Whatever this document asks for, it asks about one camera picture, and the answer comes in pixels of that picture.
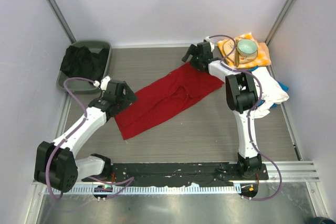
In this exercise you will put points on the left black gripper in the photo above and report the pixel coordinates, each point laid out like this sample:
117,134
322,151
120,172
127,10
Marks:
129,98

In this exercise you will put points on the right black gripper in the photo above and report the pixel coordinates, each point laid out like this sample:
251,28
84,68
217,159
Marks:
191,50

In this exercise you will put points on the red t-shirt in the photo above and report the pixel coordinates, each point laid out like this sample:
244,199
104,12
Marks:
165,98

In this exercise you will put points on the white daisy print t-shirt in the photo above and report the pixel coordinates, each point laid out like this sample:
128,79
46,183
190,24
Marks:
270,90

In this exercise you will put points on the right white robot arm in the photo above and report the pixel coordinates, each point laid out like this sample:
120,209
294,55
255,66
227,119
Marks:
241,98

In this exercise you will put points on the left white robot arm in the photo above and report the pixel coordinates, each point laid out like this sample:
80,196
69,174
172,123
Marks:
56,165

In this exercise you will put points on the beige plate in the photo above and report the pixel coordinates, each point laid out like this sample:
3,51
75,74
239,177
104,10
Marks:
229,53

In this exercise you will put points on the wooden chopsticks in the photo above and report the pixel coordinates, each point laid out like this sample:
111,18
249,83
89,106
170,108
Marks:
236,61

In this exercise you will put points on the light green bowl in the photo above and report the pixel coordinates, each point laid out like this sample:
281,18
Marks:
247,47

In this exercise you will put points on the black t-shirt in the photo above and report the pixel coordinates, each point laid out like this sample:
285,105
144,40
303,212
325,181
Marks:
81,62

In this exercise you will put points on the orange checkered cloth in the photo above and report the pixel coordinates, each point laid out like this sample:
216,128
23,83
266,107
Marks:
262,59

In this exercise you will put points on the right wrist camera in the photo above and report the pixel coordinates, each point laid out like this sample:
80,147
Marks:
207,39

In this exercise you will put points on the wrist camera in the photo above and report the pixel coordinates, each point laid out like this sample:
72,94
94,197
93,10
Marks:
103,84
207,39

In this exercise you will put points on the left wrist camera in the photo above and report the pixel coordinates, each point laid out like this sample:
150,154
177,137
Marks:
103,84

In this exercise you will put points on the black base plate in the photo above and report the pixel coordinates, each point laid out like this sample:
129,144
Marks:
180,174

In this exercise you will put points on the white slotted cable duct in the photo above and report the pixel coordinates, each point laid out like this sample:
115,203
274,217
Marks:
100,189

